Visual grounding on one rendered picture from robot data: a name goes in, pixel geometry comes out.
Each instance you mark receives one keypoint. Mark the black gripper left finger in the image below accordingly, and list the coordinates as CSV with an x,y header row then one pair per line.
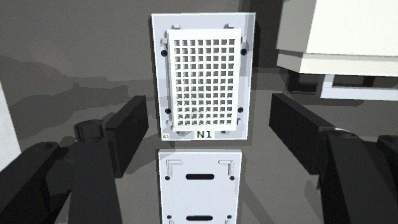
x,y
36,184

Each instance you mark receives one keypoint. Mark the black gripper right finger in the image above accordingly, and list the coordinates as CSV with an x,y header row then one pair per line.
x,y
351,170

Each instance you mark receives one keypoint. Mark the white assay plate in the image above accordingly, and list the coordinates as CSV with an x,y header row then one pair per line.
x,y
200,99

